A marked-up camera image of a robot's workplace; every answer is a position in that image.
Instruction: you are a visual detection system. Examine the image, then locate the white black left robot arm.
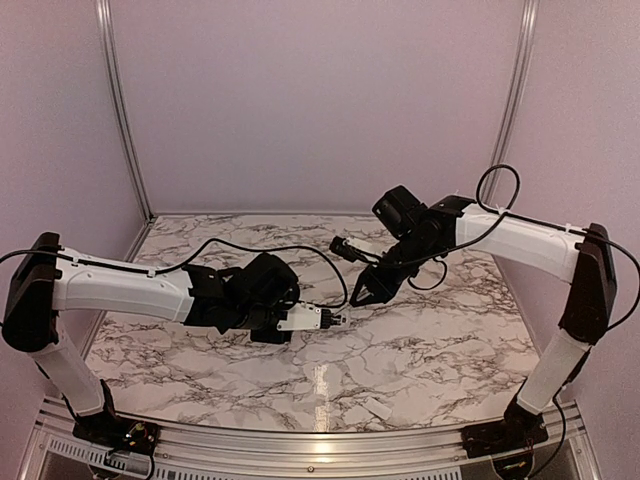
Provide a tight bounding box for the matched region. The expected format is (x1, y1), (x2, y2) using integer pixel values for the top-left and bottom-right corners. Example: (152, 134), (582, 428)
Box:
(1, 232), (346, 445)

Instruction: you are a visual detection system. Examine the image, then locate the right aluminium frame post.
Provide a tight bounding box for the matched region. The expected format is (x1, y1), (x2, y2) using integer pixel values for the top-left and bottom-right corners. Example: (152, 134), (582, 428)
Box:
(482, 0), (542, 191)

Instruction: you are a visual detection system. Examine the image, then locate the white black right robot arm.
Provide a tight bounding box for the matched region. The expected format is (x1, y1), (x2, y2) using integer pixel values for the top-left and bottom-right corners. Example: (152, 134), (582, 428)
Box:
(344, 185), (629, 448)

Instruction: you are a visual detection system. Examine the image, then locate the aluminium frame post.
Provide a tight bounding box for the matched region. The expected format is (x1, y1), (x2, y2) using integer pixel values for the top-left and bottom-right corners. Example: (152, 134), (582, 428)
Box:
(482, 0), (542, 191)
(95, 0), (154, 223)

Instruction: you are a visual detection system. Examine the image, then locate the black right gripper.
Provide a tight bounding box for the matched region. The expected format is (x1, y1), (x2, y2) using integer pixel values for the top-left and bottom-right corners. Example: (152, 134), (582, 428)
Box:
(349, 233), (440, 307)

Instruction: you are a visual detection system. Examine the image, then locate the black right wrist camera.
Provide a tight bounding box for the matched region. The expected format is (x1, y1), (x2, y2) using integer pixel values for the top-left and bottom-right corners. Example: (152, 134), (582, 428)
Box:
(329, 236), (362, 263)

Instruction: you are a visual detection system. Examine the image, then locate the white battery cover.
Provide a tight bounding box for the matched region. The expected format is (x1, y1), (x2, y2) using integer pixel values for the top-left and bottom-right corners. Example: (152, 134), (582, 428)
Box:
(362, 397), (392, 420)

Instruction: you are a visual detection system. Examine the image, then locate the aluminium front frame rail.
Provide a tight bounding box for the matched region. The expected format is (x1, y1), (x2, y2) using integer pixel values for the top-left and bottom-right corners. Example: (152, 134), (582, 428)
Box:
(18, 398), (603, 479)

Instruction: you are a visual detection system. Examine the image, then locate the white remote control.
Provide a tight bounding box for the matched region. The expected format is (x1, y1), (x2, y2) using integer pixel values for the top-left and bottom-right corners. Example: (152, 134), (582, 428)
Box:
(320, 309), (348, 329)

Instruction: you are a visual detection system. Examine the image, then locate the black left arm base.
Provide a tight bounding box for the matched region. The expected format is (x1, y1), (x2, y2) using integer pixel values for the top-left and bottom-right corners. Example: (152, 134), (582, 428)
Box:
(73, 398), (159, 456)

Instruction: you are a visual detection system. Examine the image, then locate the left aluminium frame post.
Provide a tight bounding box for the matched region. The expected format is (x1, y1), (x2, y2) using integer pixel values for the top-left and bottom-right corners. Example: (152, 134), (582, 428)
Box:
(95, 0), (154, 223)

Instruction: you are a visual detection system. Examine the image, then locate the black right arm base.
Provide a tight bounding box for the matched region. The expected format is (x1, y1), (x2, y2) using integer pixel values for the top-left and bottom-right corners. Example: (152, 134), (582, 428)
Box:
(461, 398), (549, 458)

